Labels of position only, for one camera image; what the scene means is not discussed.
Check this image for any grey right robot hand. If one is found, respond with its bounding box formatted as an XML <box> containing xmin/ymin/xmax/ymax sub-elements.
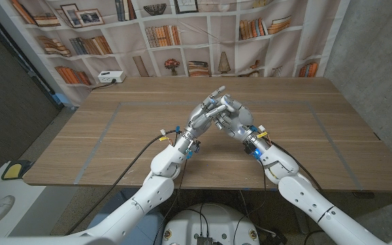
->
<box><xmin>212</xmin><ymin>95</ymin><xmax>272</xmax><ymax>157</ymax></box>

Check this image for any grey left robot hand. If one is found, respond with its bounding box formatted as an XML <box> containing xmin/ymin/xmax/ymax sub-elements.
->
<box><xmin>175</xmin><ymin>85</ymin><xmax>229</xmax><ymax>154</ymax></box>

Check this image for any printed bookshelf backdrop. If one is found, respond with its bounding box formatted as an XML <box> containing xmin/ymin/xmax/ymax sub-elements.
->
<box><xmin>0</xmin><ymin>0</ymin><xmax>352</xmax><ymax>108</ymax></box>

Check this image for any white power strip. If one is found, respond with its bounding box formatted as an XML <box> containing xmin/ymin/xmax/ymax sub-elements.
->
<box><xmin>97</xmin><ymin>70</ymin><xmax>127</xmax><ymax>84</ymax></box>

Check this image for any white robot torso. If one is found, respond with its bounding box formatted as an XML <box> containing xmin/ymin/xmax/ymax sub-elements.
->
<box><xmin>161</xmin><ymin>203</ymin><xmax>261</xmax><ymax>245</ymax></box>

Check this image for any grey table leg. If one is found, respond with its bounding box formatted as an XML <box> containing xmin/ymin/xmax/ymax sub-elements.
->
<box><xmin>289</xmin><ymin>193</ymin><xmax>311</xmax><ymax>234</ymax></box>

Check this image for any black power adapter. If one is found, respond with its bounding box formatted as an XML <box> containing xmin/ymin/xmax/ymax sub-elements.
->
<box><xmin>262</xmin><ymin>228</ymin><xmax>289</xmax><ymax>245</ymax></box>

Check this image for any black torso electronics module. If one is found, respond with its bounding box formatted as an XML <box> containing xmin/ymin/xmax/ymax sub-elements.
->
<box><xmin>195</xmin><ymin>234</ymin><xmax>223</xmax><ymax>245</ymax></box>

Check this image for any yellow and black pad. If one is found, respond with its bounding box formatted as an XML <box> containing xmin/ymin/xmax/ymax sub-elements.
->
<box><xmin>1</xmin><ymin>159</ymin><xmax>34</xmax><ymax>180</ymax></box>

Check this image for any dark grey partition panel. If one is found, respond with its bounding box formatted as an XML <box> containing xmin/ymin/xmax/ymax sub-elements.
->
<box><xmin>0</xmin><ymin>6</ymin><xmax>64</xmax><ymax>184</ymax></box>

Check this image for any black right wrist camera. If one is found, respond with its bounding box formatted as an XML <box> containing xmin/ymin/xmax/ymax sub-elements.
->
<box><xmin>243</xmin><ymin>141</ymin><xmax>261</xmax><ymax>158</ymax></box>

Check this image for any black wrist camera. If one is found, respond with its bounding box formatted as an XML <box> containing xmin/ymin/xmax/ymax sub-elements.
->
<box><xmin>243</xmin><ymin>141</ymin><xmax>261</xmax><ymax>158</ymax></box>
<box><xmin>188</xmin><ymin>139</ymin><xmax>201</xmax><ymax>154</ymax></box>

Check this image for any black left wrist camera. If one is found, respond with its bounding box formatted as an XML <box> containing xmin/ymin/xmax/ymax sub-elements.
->
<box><xmin>188</xmin><ymin>139</ymin><xmax>201</xmax><ymax>154</ymax></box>

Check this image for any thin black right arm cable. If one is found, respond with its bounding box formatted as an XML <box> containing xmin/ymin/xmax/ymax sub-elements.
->
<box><xmin>232</xmin><ymin>159</ymin><xmax>268</xmax><ymax>245</ymax></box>

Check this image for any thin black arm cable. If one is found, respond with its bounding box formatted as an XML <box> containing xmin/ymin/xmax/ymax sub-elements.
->
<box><xmin>232</xmin><ymin>159</ymin><xmax>268</xmax><ymax>245</ymax></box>
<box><xmin>161</xmin><ymin>158</ymin><xmax>189</xmax><ymax>245</ymax></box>

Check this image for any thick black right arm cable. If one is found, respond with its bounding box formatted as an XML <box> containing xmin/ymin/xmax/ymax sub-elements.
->
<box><xmin>270</xmin><ymin>139</ymin><xmax>325</xmax><ymax>245</ymax></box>

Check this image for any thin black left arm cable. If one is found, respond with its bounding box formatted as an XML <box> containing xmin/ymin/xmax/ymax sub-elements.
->
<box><xmin>161</xmin><ymin>158</ymin><xmax>189</xmax><ymax>245</ymax></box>

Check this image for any black power strip cord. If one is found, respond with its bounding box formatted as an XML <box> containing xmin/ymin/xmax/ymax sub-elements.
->
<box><xmin>90</xmin><ymin>78</ymin><xmax>117</xmax><ymax>92</ymax></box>

